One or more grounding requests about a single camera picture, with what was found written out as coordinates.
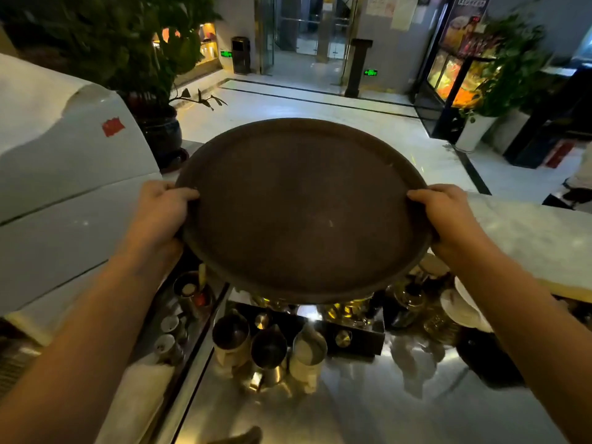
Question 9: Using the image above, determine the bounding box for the large green potted plant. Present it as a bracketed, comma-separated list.
[0, 0, 228, 111]

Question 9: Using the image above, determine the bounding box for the person's right hand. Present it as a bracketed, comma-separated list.
[406, 184, 485, 269]

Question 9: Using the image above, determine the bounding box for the dark ceramic plant pot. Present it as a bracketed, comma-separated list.
[124, 93, 189, 171]

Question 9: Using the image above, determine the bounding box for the lit glass display cabinet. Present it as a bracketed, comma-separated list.
[413, 0, 502, 143]

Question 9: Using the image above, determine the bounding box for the paper wall notice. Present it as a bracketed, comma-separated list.
[391, 0, 419, 32]

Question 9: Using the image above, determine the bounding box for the steel container with utensils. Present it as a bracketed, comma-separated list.
[173, 263, 214, 319]

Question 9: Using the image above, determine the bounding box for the small steel cup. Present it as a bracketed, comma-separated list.
[160, 315, 187, 340]
[154, 334, 184, 365]

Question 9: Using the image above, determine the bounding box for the glass entrance door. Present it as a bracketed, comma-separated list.
[255, 0, 361, 86]

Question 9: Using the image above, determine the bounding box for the black floor ashtray bin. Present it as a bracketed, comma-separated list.
[231, 36, 252, 75]

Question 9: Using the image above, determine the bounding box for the red box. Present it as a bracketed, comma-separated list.
[546, 141, 575, 169]

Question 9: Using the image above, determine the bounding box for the person's left forearm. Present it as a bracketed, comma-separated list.
[0, 245, 182, 444]

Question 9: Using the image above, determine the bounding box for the round brown serving tray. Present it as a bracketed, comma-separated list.
[176, 117, 434, 305]

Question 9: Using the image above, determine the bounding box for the person's left hand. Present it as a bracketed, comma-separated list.
[123, 180, 200, 265]

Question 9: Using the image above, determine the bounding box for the steel milk pitcher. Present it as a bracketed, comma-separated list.
[289, 323, 328, 393]
[250, 325, 288, 386]
[212, 310, 252, 369]

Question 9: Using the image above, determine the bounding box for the white cloth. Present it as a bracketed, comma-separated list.
[95, 356, 175, 444]

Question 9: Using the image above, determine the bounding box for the white plate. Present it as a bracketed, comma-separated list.
[439, 276, 494, 333]

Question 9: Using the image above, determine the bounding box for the green plant in white pot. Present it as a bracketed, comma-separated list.
[454, 13, 553, 153]

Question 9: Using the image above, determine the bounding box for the person's right forearm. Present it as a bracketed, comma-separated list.
[444, 238, 592, 444]

